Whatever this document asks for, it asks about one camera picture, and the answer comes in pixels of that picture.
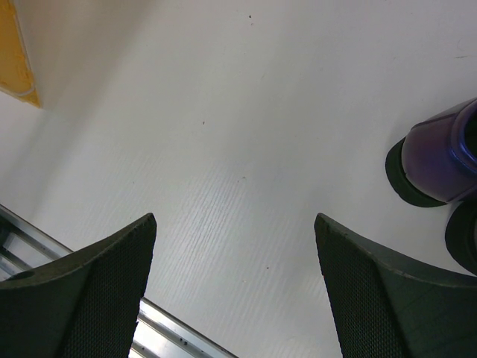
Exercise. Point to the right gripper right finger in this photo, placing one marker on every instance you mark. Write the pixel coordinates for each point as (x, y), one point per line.
(386, 304)

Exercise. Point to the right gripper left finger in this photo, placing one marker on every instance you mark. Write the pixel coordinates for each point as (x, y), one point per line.
(84, 304)

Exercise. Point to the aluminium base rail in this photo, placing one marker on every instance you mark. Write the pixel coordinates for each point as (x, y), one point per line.
(158, 333)

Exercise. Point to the purple loafer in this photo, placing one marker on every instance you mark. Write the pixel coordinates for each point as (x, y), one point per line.
(435, 163)
(460, 236)

